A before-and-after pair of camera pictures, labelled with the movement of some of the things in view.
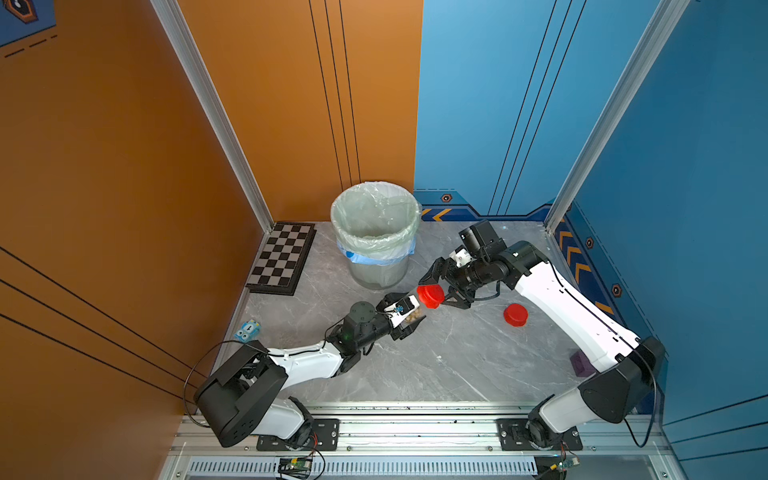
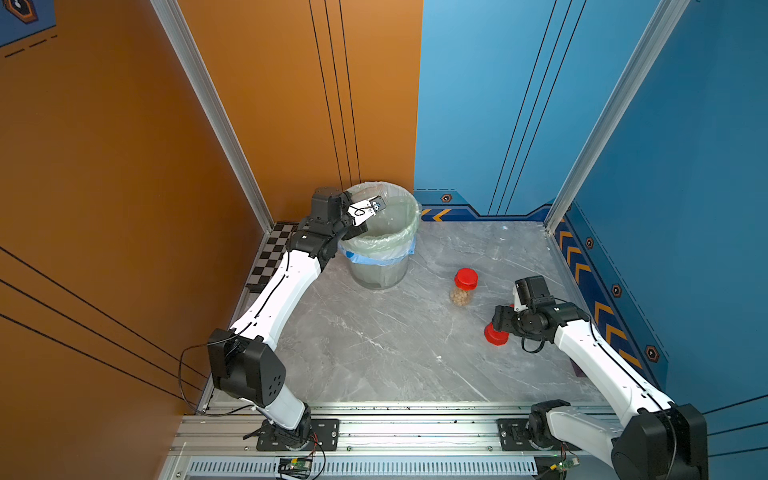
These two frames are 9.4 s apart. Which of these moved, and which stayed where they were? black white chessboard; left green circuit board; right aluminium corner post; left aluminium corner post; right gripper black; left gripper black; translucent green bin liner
Moved: right gripper black; left gripper black
Stayed: left green circuit board; black white chessboard; right aluminium corner post; translucent green bin liner; left aluminium corner post
